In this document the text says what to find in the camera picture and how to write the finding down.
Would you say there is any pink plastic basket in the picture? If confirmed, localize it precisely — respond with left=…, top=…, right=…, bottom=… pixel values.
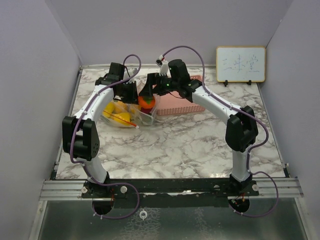
left=153, top=91, right=205, bottom=116

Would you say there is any yellow orange peach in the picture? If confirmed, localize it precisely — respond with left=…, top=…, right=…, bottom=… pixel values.
left=114, top=101, right=128, bottom=114

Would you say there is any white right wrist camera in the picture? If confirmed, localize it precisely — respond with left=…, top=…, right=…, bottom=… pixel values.
left=156, top=55, right=169, bottom=76

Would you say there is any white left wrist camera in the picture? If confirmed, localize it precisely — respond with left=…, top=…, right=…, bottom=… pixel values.
left=125, top=68, right=138, bottom=81

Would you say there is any clear bag white zipper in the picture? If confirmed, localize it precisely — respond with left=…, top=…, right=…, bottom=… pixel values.
left=127, top=96, right=157, bottom=126

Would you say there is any orange persimmon green leaf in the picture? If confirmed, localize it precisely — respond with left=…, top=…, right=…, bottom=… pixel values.
left=138, top=96, right=156, bottom=109

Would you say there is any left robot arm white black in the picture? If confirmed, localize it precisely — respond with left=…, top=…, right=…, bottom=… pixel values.
left=62, top=62, right=138, bottom=198

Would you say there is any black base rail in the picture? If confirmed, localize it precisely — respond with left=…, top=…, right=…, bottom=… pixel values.
left=81, top=178, right=259, bottom=209

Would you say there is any dark red fruit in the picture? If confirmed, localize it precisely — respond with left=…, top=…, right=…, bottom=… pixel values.
left=140, top=107, right=153, bottom=114

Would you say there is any yellow orange fruit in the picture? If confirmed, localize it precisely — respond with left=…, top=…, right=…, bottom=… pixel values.
left=102, top=101, right=115, bottom=118

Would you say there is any yellow bell pepper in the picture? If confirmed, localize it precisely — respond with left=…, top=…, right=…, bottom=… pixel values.
left=112, top=112, right=131, bottom=125

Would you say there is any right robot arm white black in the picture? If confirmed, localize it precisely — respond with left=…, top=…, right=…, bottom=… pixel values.
left=138, top=57, right=258, bottom=196

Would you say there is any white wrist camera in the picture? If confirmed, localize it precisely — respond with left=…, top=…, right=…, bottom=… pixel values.
left=125, top=68, right=138, bottom=81
left=156, top=55, right=169, bottom=76

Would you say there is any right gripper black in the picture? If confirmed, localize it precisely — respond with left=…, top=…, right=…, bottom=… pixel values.
left=139, top=73, right=179, bottom=99

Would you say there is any small whiteboard wooden frame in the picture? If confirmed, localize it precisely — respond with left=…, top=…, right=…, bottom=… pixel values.
left=216, top=46, right=266, bottom=83

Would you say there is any clear bag red zipper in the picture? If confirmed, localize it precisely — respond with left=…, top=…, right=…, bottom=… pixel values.
left=101, top=100, right=140, bottom=129

